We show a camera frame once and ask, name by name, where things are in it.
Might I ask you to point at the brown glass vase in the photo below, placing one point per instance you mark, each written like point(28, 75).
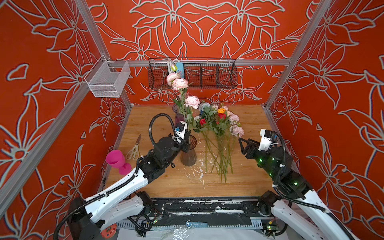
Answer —
point(189, 159)

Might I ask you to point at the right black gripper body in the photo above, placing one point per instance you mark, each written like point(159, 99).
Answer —
point(252, 149)

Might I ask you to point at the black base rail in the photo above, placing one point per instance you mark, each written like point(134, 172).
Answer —
point(215, 212)

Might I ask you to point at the red plastic wheel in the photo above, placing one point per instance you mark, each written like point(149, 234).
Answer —
point(109, 232)

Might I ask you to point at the white handled scissors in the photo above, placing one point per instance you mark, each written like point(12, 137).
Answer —
point(134, 153)

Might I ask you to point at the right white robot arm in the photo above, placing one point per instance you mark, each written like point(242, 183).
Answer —
point(293, 200)

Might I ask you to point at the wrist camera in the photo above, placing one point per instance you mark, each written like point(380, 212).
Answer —
point(269, 139)
point(180, 132)

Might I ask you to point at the pink carnation stem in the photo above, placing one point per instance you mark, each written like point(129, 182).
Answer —
point(190, 104)

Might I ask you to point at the light blue box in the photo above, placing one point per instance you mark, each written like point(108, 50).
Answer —
point(180, 69)

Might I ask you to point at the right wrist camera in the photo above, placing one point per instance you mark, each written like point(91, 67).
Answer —
point(269, 139)

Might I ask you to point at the pink plastic cup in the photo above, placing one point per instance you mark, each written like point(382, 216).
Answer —
point(117, 160)

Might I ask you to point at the purple glass vase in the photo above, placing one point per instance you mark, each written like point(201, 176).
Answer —
point(178, 116)

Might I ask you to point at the mixed flower bunch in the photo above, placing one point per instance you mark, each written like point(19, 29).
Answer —
point(221, 128)

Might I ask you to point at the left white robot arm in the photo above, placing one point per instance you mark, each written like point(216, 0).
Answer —
point(89, 217)

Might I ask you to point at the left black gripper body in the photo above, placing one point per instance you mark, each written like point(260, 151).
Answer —
point(185, 140)

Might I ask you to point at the clear plastic bin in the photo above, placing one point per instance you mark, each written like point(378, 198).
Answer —
point(107, 79)

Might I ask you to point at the black wire basket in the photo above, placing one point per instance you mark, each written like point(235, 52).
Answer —
point(200, 73)

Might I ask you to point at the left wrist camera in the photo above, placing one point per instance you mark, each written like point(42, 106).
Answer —
point(180, 132)

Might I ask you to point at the pink flower stem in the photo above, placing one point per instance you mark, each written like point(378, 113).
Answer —
point(179, 86)

